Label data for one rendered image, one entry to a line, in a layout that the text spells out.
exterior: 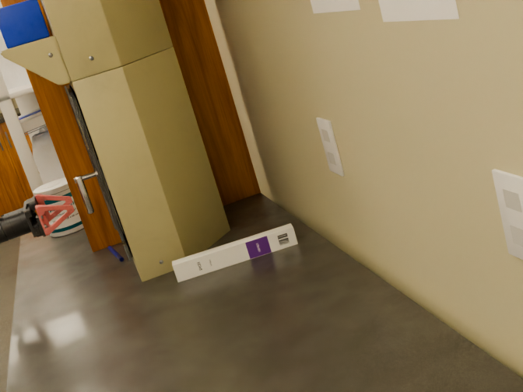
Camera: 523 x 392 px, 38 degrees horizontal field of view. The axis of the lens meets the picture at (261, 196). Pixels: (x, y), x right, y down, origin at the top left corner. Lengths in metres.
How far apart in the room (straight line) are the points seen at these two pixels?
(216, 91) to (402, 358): 1.13
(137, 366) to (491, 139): 0.74
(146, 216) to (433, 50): 0.89
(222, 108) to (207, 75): 0.10
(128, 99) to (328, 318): 0.67
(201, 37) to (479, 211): 1.19
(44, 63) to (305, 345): 0.81
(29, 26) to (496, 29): 1.22
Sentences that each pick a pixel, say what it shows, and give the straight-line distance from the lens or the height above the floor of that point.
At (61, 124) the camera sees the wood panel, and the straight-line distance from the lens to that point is 2.05.
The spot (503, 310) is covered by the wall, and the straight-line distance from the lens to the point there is 1.11.
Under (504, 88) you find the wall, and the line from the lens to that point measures 0.91.
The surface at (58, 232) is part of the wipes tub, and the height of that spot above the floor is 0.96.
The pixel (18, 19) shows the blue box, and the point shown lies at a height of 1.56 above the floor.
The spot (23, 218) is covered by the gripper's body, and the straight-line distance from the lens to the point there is 1.74.
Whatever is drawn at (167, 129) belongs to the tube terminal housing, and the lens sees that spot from 1.76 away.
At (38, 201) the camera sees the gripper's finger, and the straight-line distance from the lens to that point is 1.81.
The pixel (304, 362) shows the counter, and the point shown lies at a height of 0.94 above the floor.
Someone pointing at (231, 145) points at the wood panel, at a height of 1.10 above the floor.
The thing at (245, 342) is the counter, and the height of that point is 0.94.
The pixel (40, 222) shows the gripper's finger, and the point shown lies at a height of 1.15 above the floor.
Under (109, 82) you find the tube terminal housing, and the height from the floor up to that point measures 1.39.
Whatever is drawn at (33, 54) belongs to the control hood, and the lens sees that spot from 1.66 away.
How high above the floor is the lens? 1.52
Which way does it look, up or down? 16 degrees down
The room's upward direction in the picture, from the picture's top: 16 degrees counter-clockwise
